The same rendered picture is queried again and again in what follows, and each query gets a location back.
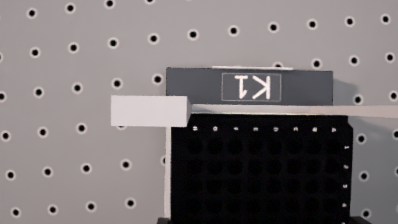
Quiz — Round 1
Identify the black well plate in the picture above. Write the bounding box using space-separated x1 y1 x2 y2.
170 113 354 224

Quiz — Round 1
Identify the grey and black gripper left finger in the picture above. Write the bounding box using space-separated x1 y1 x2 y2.
156 218 173 224

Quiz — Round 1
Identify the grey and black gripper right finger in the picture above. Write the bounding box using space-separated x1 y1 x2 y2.
349 216 371 224

